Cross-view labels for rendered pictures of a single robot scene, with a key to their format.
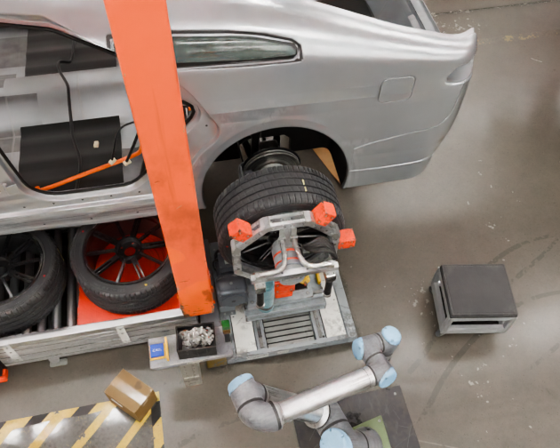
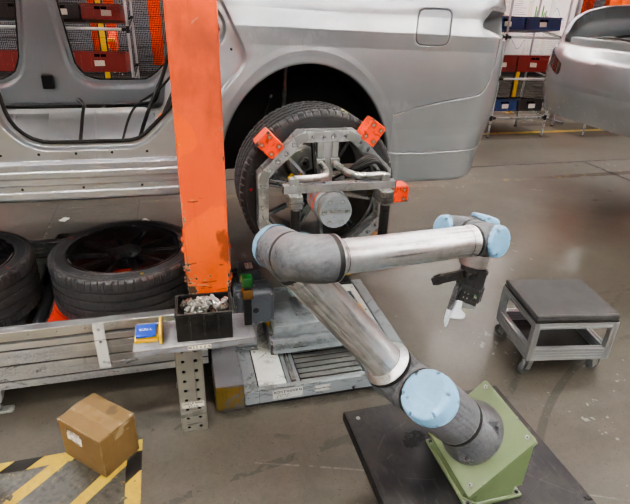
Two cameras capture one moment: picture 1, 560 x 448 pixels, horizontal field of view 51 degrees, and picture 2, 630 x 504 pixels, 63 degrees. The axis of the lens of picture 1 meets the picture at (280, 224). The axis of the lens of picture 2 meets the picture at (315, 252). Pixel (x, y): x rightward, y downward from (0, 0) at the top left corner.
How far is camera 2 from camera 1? 1.82 m
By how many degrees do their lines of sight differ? 29
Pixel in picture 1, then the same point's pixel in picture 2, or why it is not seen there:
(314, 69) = not seen: outside the picture
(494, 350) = (600, 385)
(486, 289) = (570, 296)
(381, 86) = (418, 19)
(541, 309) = not seen: outside the picture
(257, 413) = (303, 238)
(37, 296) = not seen: outside the picture
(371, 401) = not seen: hidden behind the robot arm
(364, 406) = not seen: hidden behind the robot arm
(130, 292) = (119, 279)
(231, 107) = (260, 18)
